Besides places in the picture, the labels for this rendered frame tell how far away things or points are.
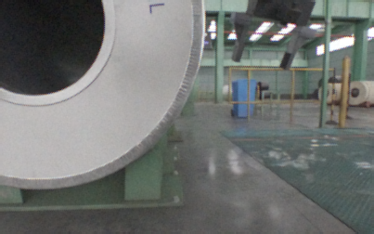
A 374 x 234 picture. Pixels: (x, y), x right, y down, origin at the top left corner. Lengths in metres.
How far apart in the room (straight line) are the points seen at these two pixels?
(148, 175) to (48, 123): 0.46
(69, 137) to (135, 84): 0.30
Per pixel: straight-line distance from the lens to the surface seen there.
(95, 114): 0.74
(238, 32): 0.48
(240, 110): 4.88
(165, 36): 0.72
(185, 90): 0.69
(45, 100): 0.82
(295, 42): 0.54
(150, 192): 0.99
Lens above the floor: 0.51
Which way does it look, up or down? 6 degrees down
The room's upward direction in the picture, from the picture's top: straight up
